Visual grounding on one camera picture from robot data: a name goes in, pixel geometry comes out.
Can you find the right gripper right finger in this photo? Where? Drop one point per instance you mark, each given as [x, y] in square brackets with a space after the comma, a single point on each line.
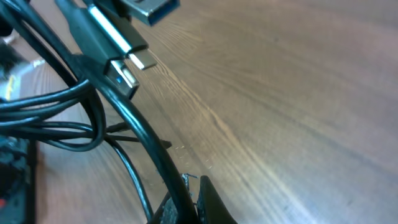
[210, 207]

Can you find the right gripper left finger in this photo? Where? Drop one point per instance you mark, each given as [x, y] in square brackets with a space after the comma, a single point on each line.
[167, 212]

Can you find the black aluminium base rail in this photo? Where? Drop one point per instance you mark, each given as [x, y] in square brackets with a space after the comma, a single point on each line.
[18, 171]

